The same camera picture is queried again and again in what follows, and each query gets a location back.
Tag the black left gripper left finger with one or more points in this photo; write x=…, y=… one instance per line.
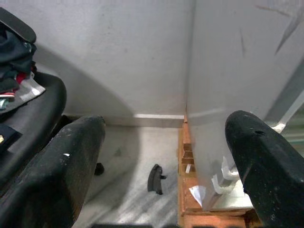
x=54, y=171

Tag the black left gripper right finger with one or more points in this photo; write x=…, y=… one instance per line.
x=268, y=166

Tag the wooden fridge base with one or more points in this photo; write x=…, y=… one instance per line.
x=187, y=213

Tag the grey fridge with flower print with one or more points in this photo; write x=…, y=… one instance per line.
x=225, y=59

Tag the black chair caster wheel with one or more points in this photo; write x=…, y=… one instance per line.
x=99, y=169

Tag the black office chair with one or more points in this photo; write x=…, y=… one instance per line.
x=35, y=123

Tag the navy cloth with label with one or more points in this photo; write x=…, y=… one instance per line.
x=8, y=137

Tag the white paper scrap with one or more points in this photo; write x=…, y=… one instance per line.
x=198, y=193

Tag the grey striped cloth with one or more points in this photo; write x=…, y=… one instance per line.
x=26, y=93

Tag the black curved plastic piece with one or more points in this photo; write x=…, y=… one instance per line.
x=154, y=180

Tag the dark navy garment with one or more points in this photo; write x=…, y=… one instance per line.
x=14, y=54

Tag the white plastic bracket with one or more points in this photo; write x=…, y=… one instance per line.
x=226, y=169
x=217, y=185

